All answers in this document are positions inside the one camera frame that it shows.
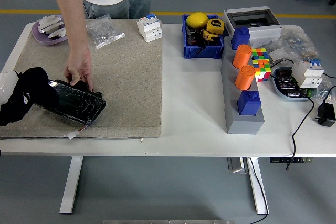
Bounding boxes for person's right hand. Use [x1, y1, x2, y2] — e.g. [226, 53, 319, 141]
[64, 48, 94, 92]

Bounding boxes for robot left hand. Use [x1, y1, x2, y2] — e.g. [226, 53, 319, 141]
[0, 71, 22, 106]

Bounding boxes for black rag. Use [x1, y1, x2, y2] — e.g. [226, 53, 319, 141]
[0, 67, 60, 127]

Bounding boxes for black table control panel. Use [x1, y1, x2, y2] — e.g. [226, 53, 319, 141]
[269, 157, 313, 164]

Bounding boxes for purple plastic bowl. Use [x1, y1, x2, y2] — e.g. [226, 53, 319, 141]
[31, 14, 68, 46]

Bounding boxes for clear bag of screws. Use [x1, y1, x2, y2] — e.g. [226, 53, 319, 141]
[85, 14, 126, 49]

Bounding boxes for white plastic pieces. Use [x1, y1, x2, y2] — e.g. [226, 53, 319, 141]
[38, 14, 66, 38]

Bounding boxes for grey-brown felt mat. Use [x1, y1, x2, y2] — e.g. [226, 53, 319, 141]
[0, 18, 163, 140]

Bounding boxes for white blue circuit breaker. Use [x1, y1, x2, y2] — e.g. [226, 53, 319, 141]
[291, 58, 326, 89]
[136, 13, 163, 43]

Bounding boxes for dark brown small part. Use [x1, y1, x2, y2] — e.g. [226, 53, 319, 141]
[186, 27, 202, 46]

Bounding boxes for white table leg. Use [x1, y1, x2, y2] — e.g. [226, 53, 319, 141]
[59, 155, 84, 214]
[246, 157, 270, 215]

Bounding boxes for blue plastic bin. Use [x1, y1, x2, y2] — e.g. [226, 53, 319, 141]
[181, 14, 225, 60]

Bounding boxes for yellow round dome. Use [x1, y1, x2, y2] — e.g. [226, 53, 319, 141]
[186, 12, 210, 29]

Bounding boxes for yellow black tool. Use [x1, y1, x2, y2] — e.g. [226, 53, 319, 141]
[201, 29, 219, 43]

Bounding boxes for yellow black tape measure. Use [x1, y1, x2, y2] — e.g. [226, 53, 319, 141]
[206, 18, 226, 36]

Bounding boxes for blue square block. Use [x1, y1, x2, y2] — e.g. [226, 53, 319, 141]
[230, 26, 250, 50]
[237, 90, 263, 116]

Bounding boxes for orange cylinder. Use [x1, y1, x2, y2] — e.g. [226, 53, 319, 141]
[233, 44, 253, 69]
[235, 65, 256, 91]

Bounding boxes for grey block holder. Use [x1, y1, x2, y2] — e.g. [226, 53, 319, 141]
[220, 35, 265, 135]

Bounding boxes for small-cell multicolour puzzle cube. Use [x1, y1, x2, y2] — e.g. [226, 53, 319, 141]
[251, 47, 270, 62]

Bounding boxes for multicolour puzzle cube red side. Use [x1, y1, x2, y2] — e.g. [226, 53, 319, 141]
[252, 60, 272, 82]

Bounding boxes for grey metal box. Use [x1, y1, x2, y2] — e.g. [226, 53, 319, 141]
[227, 157, 249, 174]

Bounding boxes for light blue bowl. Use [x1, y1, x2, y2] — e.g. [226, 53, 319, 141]
[271, 66, 320, 102]

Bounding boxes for clear bag of parts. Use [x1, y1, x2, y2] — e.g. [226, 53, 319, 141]
[279, 28, 316, 61]
[267, 41, 295, 63]
[313, 73, 336, 104]

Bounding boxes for dark electronic modules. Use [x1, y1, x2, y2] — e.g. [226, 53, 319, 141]
[275, 68, 308, 98]

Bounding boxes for black power adapter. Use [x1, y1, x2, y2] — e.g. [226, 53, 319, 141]
[314, 102, 336, 127]

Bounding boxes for white connector with wires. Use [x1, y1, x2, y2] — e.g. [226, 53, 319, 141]
[64, 125, 89, 140]

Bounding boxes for grey electrical enclosure box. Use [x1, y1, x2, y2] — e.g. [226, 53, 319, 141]
[222, 6, 283, 48]

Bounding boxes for long black cable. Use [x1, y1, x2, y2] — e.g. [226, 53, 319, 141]
[269, 58, 316, 171]

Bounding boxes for black cable under table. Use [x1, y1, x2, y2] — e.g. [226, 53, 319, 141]
[246, 157, 269, 224]

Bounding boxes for black adapter cord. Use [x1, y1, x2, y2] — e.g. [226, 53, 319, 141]
[323, 85, 336, 104]

